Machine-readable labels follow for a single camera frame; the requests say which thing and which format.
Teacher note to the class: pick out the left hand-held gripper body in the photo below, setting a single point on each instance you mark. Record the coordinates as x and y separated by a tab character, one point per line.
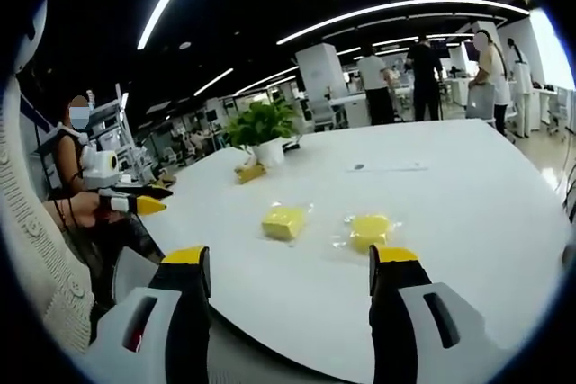
96	170

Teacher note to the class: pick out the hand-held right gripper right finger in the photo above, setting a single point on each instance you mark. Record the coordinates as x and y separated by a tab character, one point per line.
414	339

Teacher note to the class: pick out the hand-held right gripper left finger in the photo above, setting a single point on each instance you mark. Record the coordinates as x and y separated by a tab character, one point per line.
148	339

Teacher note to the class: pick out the dark yellow silicone block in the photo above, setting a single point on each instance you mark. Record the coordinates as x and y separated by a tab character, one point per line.
249	174

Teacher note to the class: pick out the person's left hand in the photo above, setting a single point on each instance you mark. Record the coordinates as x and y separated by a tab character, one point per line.
85	211

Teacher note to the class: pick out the person's legs in black lace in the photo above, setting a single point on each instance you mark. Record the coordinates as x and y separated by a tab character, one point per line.
130	235

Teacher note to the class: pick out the white equipment rack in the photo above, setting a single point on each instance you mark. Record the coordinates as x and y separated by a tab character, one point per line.
110	123

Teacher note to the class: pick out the person's cream knitted cardigan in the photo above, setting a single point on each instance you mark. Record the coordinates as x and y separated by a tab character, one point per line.
31	244

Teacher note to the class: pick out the short ceiling light strip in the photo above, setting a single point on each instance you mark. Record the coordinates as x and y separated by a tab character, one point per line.
213	82

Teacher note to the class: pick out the green potted plant white pot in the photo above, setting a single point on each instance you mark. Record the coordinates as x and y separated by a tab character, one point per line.
265	125

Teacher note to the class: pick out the white worn device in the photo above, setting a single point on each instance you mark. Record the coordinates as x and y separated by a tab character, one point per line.
31	38

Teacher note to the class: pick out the small dark object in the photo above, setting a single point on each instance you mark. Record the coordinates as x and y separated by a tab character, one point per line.
292	145

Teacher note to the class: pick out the white office chair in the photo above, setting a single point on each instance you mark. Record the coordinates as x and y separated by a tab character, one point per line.
321	114

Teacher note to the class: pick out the grey chair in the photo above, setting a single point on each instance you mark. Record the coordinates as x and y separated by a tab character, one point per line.
480	103

